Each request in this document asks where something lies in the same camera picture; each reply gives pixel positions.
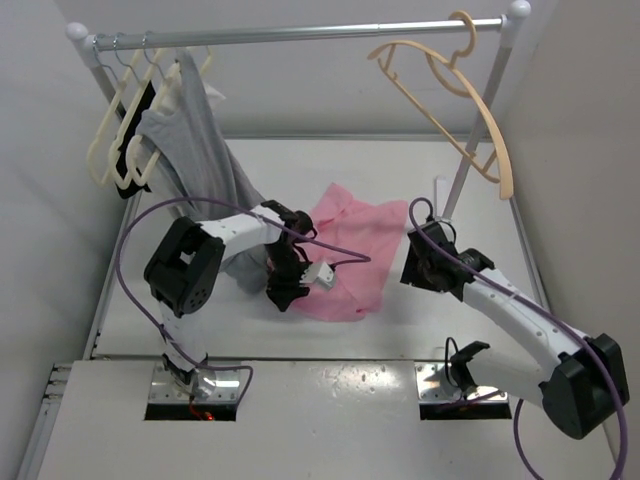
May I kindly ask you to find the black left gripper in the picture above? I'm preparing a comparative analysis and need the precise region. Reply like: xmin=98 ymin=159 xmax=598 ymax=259
xmin=263 ymin=242 xmax=313 ymax=312

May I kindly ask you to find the pink t-shirt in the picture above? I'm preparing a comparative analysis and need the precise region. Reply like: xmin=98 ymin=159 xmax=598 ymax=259
xmin=292 ymin=183 xmax=408 ymax=322

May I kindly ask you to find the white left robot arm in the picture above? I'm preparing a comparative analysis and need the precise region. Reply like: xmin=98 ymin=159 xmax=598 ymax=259
xmin=144 ymin=200 xmax=314 ymax=386

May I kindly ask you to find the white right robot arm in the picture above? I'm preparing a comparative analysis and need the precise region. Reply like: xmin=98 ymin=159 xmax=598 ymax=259
xmin=401 ymin=219 xmax=630 ymax=440

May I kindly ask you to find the grey t-shirt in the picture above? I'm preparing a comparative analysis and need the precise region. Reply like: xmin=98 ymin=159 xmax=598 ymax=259
xmin=134 ymin=48 xmax=279 ymax=294

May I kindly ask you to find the tan plastic hanger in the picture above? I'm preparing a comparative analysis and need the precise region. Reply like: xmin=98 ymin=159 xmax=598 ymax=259
xmin=367 ymin=9 xmax=515 ymax=201

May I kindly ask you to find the cream hanger outer left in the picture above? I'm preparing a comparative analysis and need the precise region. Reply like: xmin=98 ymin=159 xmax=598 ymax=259
xmin=86 ymin=33 xmax=143 ymax=186

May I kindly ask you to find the cream hanger with black garment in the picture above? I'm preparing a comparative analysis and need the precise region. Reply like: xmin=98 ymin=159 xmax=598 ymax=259
xmin=109 ymin=31 xmax=164 ymax=190

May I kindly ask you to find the white front cover panel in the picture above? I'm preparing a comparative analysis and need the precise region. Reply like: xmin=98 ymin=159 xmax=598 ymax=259
xmin=39 ymin=361 xmax=614 ymax=479

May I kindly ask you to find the white garment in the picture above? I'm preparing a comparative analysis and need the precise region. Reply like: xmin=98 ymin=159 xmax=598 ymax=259
xmin=156 ymin=79 xmax=226 ymax=116

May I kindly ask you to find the silver clothes rack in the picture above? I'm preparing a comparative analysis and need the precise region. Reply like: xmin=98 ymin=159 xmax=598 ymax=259
xmin=65 ymin=1 xmax=531 ymax=217

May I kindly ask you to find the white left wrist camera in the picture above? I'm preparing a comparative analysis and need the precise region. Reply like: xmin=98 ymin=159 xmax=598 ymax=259
xmin=300 ymin=262 xmax=336 ymax=290

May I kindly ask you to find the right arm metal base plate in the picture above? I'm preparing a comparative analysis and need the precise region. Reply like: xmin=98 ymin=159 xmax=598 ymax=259
xmin=414 ymin=361 xmax=508 ymax=406

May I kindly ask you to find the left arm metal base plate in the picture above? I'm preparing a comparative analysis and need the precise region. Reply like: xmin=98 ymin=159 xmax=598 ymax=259
xmin=148 ymin=362 xmax=240 ymax=405

